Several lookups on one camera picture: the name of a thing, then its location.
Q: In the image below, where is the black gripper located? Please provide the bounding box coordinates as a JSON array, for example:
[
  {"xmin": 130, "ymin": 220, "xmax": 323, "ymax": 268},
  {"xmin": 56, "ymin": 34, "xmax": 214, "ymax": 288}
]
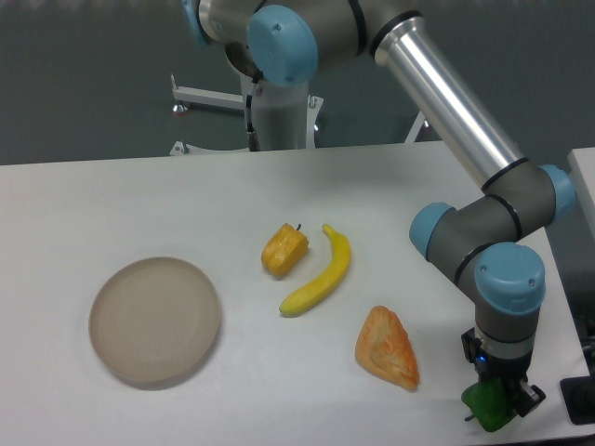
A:
[{"xmin": 461, "ymin": 327, "xmax": 546, "ymax": 417}]

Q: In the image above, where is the green bell pepper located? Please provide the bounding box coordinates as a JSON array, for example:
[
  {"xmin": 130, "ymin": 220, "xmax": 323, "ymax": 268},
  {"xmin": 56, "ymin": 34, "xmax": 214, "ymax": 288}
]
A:
[{"xmin": 461, "ymin": 378, "xmax": 516, "ymax": 432}]

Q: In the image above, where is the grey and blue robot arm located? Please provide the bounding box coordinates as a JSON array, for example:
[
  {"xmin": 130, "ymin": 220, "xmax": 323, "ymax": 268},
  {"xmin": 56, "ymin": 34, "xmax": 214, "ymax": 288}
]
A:
[{"xmin": 181, "ymin": 1, "xmax": 575, "ymax": 416}]

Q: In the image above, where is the yellow bell pepper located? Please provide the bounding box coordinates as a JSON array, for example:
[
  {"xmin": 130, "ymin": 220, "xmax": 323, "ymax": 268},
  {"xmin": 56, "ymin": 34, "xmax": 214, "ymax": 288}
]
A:
[{"xmin": 260, "ymin": 223, "xmax": 310, "ymax": 278}]

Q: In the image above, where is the black device at table edge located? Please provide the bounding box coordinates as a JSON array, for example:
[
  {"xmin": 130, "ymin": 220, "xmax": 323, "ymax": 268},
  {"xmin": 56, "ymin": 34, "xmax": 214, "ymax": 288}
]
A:
[{"xmin": 560, "ymin": 376, "xmax": 594, "ymax": 426}]

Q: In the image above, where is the orange triangular pastry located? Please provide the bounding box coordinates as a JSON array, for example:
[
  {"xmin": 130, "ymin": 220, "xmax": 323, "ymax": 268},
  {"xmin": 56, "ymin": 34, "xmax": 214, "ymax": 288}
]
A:
[{"xmin": 354, "ymin": 306, "xmax": 420, "ymax": 391}]

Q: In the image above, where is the yellow banana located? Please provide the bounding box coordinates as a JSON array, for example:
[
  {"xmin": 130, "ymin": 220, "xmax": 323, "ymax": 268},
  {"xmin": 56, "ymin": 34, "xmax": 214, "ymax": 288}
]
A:
[{"xmin": 279, "ymin": 224, "xmax": 351, "ymax": 318}]

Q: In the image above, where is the white side table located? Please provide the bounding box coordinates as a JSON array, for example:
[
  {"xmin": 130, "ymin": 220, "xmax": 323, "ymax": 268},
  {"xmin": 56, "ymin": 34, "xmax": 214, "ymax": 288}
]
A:
[{"xmin": 568, "ymin": 147, "xmax": 595, "ymax": 226}]

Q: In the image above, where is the beige round plate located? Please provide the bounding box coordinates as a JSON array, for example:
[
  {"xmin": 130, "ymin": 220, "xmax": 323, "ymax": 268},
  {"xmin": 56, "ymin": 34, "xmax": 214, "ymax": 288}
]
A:
[{"xmin": 88, "ymin": 256, "xmax": 221, "ymax": 390}]

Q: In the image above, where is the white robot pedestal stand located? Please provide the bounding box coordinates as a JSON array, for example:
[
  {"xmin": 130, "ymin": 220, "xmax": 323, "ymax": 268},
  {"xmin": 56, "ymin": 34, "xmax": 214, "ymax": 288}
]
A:
[{"xmin": 167, "ymin": 41, "xmax": 430, "ymax": 157}]

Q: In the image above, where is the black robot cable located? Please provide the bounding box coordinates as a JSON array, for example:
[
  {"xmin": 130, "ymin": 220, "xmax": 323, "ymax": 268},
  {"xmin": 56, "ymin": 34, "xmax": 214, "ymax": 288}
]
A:
[{"xmin": 244, "ymin": 64, "xmax": 266, "ymax": 152}]

